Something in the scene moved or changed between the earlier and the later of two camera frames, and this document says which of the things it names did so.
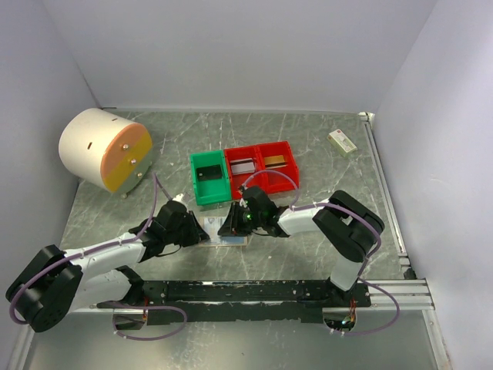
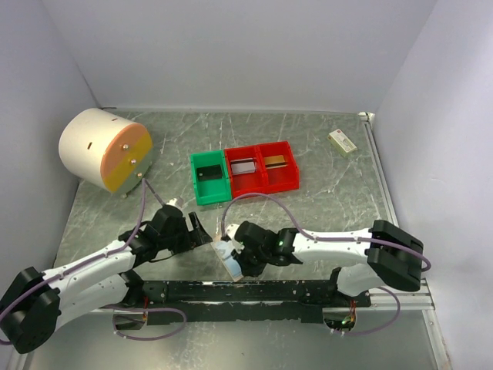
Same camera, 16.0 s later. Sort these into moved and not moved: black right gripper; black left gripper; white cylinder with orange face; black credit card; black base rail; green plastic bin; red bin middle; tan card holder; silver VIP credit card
Moved: silver VIP credit card; black right gripper; tan card holder
Not moved: red bin middle; black left gripper; white cylinder with orange face; black credit card; green plastic bin; black base rail
